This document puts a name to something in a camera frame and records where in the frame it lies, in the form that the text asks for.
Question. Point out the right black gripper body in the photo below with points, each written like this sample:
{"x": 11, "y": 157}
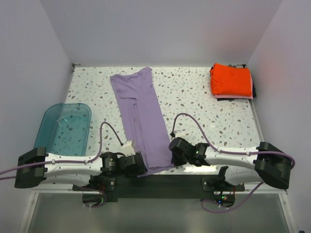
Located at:
{"x": 179, "y": 161}

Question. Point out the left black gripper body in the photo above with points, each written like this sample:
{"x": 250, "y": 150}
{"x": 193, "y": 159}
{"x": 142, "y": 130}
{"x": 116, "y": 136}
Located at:
{"x": 133, "y": 173}

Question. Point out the purple t shirt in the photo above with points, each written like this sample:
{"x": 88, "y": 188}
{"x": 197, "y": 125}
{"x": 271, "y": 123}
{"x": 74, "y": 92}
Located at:
{"x": 142, "y": 119}

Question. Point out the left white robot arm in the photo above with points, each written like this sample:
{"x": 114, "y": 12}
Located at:
{"x": 37, "y": 166}

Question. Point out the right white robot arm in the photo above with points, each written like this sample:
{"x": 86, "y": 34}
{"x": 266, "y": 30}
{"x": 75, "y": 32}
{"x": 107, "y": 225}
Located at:
{"x": 264, "y": 163}

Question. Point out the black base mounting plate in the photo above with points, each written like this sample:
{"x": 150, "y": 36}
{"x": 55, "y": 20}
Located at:
{"x": 161, "y": 187}

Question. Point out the teal plastic bin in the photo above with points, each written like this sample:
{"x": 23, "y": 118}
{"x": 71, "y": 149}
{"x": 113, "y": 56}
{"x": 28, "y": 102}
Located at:
{"x": 64, "y": 129}

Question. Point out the folded orange t shirt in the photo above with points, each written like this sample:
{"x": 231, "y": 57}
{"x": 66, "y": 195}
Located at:
{"x": 230, "y": 81}

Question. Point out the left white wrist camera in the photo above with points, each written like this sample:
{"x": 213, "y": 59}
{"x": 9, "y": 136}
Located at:
{"x": 128, "y": 148}

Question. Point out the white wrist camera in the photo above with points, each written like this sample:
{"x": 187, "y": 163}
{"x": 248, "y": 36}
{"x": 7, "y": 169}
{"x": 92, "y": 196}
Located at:
{"x": 176, "y": 133}
{"x": 128, "y": 148}

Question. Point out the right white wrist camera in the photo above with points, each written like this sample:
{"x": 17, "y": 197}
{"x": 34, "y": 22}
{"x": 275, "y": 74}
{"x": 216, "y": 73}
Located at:
{"x": 176, "y": 133}

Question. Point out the aluminium frame rail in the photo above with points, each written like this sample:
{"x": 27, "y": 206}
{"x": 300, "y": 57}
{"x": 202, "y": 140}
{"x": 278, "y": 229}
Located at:
{"x": 260, "y": 190}

